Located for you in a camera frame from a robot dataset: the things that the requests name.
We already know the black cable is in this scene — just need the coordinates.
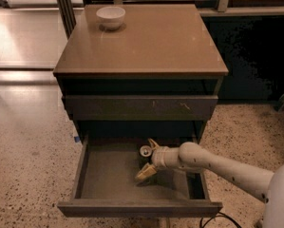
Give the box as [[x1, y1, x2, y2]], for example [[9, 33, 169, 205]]
[[199, 212, 242, 228]]

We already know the dark metal post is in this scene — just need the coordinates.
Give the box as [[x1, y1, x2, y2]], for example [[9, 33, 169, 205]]
[[57, 0, 76, 38]]

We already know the brown drawer cabinet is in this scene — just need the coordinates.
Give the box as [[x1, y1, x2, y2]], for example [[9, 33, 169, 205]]
[[53, 5, 228, 142]]

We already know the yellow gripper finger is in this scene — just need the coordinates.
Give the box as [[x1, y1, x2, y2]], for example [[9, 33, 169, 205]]
[[135, 163, 157, 181], [148, 138, 160, 150]]

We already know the white ceramic bowl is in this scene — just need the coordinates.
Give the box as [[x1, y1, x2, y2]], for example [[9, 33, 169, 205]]
[[96, 6, 125, 30]]

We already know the small dark floor object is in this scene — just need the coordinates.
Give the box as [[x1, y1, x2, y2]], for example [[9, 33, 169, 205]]
[[276, 94, 284, 111]]

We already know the green soda can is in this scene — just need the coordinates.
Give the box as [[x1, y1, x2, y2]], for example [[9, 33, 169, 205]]
[[139, 145, 153, 167]]

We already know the blue tape piece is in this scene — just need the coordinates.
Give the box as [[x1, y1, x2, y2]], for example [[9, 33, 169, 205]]
[[74, 136, 80, 143]]

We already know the closed top drawer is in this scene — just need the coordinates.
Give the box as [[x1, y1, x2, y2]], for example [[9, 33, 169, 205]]
[[63, 95, 218, 121]]

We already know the open middle drawer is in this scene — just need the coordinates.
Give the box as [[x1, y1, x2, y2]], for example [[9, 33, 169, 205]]
[[57, 137, 222, 218]]

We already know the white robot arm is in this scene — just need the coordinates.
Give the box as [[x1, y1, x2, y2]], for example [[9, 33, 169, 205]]
[[135, 139, 284, 228]]

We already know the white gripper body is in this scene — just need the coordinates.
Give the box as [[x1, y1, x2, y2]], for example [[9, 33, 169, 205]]
[[151, 146, 180, 169]]

